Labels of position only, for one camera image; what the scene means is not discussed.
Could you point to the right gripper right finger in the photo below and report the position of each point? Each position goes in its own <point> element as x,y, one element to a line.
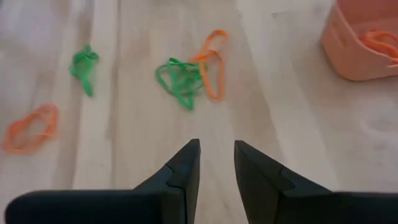
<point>264,196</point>

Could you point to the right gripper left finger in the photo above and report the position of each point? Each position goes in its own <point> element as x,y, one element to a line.
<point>180,196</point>

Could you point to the green rubber band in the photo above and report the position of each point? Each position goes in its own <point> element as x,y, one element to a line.
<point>187,102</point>
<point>83,63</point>

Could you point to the orange plastic basket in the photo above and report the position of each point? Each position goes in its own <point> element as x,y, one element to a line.
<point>348,62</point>

